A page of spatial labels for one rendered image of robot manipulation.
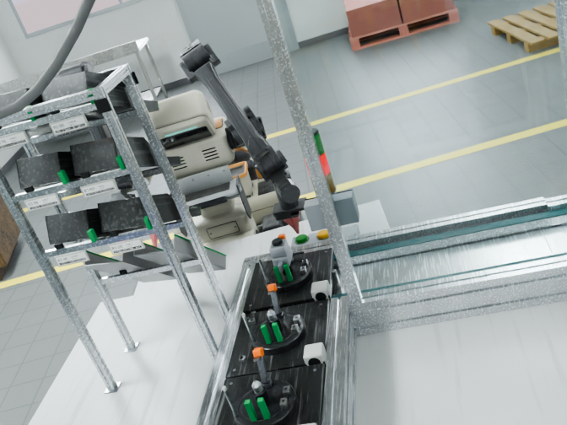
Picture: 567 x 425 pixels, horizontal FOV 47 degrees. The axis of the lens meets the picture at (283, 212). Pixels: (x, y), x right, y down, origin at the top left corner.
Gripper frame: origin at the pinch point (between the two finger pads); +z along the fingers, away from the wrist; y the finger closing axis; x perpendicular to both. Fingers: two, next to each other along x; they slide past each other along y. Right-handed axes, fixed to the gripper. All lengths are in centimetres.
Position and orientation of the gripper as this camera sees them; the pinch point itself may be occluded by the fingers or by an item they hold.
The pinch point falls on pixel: (297, 230)
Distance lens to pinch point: 201.7
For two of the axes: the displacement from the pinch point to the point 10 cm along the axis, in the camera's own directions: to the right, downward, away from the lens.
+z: 2.7, 8.5, 4.5
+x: 0.9, -4.9, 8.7
